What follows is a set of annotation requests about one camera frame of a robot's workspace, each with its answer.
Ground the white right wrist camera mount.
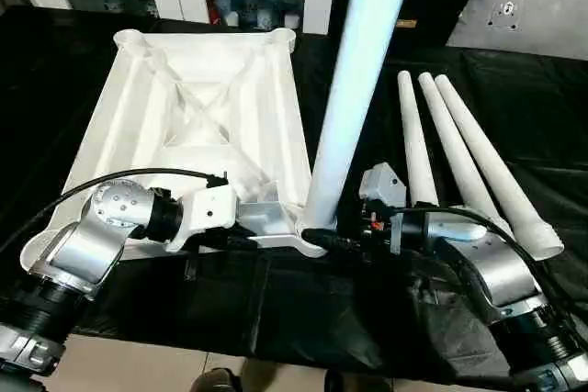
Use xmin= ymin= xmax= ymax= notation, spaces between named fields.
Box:
xmin=359 ymin=161 xmax=409 ymax=256

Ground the white plastic table leg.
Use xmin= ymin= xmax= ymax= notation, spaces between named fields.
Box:
xmin=434 ymin=73 xmax=565 ymax=261
xmin=416 ymin=73 xmax=516 ymax=238
xmin=302 ymin=0 xmax=419 ymax=233
xmin=397 ymin=70 xmax=441 ymax=208

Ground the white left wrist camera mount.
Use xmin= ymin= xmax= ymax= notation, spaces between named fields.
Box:
xmin=166 ymin=177 xmax=241 ymax=256

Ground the white plastic table top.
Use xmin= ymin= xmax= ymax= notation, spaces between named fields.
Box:
xmin=20 ymin=28 xmax=330 ymax=276

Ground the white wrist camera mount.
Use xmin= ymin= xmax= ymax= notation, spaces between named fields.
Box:
xmin=359 ymin=161 xmax=409 ymax=256
xmin=166 ymin=177 xmax=241 ymax=256

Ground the dark left robot leg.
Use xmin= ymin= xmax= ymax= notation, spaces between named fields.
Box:
xmin=189 ymin=367 xmax=243 ymax=392

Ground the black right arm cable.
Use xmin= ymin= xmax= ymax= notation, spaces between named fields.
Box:
xmin=392 ymin=206 xmax=588 ymax=322

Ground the black mat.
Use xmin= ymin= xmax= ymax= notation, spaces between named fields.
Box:
xmin=0 ymin=5 xmax=588 ymax=386

